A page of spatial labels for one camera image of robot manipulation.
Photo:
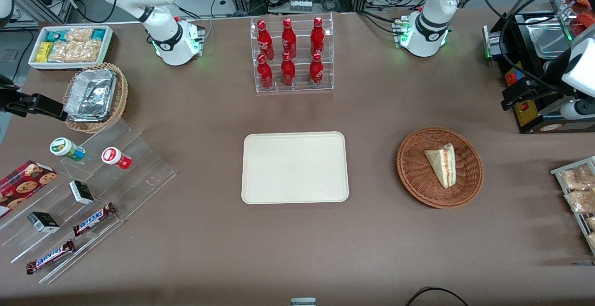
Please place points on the triangle sandwich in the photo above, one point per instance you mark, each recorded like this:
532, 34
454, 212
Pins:
441, 166

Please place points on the oval tan wicker basket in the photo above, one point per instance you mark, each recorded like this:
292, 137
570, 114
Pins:
122, 94

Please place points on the small clear cracker bag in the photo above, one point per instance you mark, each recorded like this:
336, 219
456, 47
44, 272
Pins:
79, 35

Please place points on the small black carton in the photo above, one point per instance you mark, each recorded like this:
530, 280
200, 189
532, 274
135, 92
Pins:
82, 192
43, 222

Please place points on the clear acrylic stepped stand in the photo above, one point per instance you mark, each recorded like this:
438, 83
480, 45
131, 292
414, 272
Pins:
139, 166

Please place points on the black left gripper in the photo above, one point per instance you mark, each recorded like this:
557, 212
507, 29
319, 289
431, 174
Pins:
545, 88

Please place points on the clear acrylic bottle rack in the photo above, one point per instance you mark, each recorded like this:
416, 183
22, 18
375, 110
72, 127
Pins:
300, 83

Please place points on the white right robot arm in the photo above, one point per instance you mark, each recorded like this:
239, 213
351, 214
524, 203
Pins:
162, 22

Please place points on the red cola bottle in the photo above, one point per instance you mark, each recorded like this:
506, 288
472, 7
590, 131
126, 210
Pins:
287, 71
316, 70
317, 37
264, 41
288, 40
265, 73

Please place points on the yellow snack bar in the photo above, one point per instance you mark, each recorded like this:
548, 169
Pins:
44, 52

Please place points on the green lid snack cup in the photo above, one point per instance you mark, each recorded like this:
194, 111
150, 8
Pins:
65, 148

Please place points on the teal snack packet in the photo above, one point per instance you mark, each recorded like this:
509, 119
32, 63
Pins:
98, 34
56, 36

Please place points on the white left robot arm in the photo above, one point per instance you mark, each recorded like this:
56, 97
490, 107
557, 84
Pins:
432, 8

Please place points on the beige plastic serving tray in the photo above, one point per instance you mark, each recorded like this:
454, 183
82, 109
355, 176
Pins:
295, 166

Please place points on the stack of foil trays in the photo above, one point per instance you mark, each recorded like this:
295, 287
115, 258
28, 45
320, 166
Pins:
90, 94

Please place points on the red cookie box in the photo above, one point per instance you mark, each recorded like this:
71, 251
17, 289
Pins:
23, 187

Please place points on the white rectangular snack bin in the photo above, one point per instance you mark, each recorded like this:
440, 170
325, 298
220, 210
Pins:
108, 48

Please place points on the Snickers chocolate bar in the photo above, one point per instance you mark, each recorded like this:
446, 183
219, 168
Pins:
50, 257
93, 220

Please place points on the small grey device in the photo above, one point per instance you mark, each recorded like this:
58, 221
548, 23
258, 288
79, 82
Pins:
303, 302

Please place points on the steel pan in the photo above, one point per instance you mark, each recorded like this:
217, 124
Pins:
551, 38

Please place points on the red lid snack cup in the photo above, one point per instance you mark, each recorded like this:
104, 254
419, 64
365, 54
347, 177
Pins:
114, 157

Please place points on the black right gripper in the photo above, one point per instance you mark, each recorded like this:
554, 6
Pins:
9, 102

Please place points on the large clear cracker bag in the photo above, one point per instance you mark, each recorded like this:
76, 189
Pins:
74, 51

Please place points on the white power strip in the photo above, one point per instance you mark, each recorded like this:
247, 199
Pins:
300, 5

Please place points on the black control box yellow panel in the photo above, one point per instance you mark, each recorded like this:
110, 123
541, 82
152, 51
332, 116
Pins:
527, 110

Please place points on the round brown wicker basket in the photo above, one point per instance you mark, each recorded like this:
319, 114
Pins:
413, 176

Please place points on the clear bag of snacks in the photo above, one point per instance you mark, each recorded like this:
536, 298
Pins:
591, 241
591, 223
578, 177
581, 201

